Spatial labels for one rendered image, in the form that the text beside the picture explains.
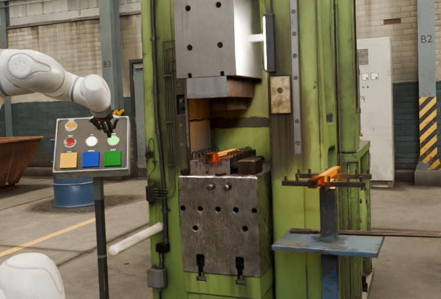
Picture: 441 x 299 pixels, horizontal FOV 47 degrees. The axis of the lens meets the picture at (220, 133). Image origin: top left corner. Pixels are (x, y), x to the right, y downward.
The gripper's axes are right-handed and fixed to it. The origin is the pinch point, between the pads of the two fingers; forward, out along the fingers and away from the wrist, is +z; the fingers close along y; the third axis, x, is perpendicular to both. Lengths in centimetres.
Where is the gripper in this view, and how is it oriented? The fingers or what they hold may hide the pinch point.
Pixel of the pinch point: (108, 131)
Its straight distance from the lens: 232.7
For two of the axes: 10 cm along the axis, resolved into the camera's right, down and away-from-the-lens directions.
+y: 10.0, -0.4, 0.8
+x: -0.7, -8.9, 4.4
